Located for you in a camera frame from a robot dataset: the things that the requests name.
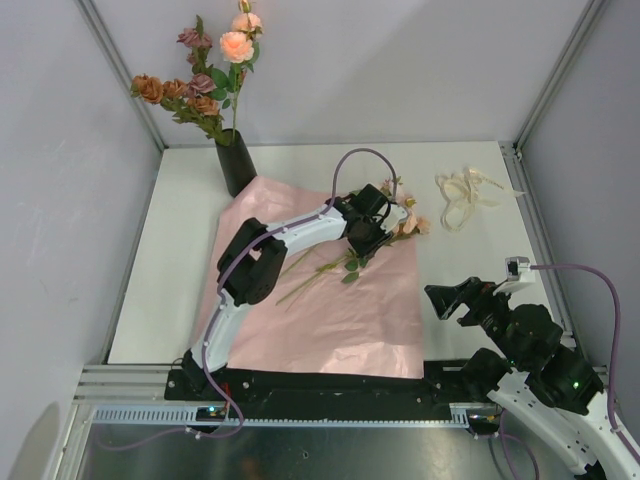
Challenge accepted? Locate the white slotted cable duct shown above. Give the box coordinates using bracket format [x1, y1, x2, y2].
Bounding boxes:
[93, 402, 500, 429]

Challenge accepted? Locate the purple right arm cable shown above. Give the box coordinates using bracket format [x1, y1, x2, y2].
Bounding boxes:
[499, 263, 640, 480]

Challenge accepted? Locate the cream printed ribbon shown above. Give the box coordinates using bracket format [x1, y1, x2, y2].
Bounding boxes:
[435, 167, 524, 233]

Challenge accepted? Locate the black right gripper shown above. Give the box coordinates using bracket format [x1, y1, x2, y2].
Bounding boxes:
[423, 275, 526, 368]

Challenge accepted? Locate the rust orange rose stem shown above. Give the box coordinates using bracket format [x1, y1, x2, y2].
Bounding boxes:
[130, 74, 230, 146]

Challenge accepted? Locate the pink wrapping paper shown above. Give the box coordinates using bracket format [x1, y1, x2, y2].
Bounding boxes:
[191, 177, 423, 378]

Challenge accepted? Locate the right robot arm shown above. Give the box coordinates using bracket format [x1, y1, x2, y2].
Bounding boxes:
[425, 275, 639, 479]

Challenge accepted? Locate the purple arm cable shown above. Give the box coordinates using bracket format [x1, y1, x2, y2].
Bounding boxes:
[94, 148, 404, 451]
[499, 263, 640, 480]

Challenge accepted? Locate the black conical vase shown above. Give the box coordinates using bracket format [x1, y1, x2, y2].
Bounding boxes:
[215, 128, 257, 198]

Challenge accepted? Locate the mauve rose stem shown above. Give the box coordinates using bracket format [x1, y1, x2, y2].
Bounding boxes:
[177, 15, 219, 103]

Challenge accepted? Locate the left aluminium frame post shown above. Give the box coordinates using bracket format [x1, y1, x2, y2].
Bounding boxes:
[73, 0, 167, 153]

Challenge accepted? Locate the right aluminium frame post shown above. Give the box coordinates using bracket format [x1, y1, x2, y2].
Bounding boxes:
[512, 0, 610, 151]

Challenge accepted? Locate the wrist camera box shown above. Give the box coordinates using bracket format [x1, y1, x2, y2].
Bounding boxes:
[374, 201, 410, 233]
[494, 256, 536, 295]

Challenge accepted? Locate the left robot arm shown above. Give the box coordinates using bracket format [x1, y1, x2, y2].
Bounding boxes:
[182, 184, 407, 400]

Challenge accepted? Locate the light pink rose stem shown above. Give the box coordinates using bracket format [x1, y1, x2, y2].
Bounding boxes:
[276, 177, 415, 279]

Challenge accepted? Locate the pale peach rose stem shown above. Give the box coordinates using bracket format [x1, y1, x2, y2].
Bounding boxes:
[276, 211, 431, 305]

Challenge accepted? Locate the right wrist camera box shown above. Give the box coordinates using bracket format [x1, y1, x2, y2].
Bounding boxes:
[494, 256, 536, 295]

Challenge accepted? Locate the aluminium frame post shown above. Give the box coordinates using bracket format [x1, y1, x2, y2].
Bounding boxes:
[73, 0, 167, 153]
[512, 0, 610, 151]

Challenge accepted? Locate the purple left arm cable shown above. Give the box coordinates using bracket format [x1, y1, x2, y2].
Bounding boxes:
[94, 148, 404, 451]

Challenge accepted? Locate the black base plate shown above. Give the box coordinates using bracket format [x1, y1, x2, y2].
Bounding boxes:
[164, 359, 506, 424]

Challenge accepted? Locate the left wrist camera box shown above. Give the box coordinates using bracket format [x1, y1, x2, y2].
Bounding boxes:
[374, 201, 410, 233]

